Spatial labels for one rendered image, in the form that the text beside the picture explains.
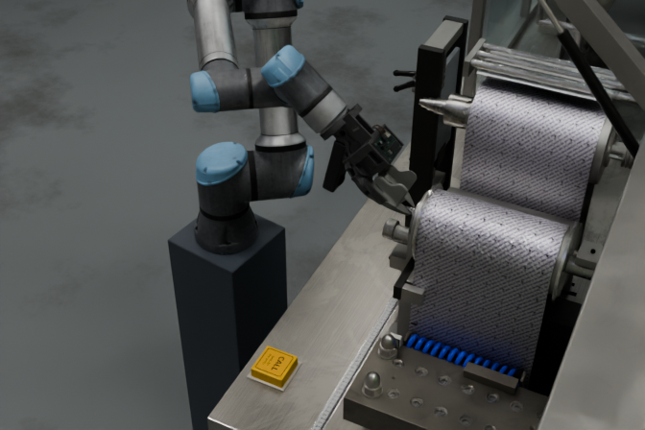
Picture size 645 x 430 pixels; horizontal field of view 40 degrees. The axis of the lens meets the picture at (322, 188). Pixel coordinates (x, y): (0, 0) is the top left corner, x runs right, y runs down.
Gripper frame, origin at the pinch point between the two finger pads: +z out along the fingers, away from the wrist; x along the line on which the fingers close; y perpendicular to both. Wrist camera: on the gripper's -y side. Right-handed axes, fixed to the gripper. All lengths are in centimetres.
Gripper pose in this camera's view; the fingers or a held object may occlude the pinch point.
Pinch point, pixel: (403, 207)
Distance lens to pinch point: 160.2
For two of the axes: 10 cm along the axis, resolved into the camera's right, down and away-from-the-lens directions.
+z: 6.9, 7.2, 1.2
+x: 4.4, -5.4, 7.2
